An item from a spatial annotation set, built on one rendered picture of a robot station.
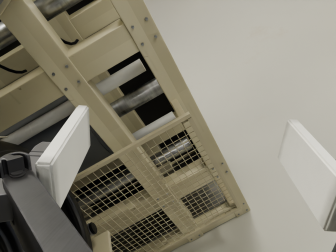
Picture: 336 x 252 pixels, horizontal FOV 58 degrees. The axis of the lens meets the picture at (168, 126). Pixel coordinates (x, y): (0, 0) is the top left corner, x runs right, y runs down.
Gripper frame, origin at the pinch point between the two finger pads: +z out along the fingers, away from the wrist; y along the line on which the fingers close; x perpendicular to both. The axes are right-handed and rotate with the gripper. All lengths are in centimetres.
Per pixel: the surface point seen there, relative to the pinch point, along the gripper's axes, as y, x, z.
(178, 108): 6, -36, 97
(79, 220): -26, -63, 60
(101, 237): -21, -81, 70
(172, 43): 10, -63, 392
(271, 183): 72, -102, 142
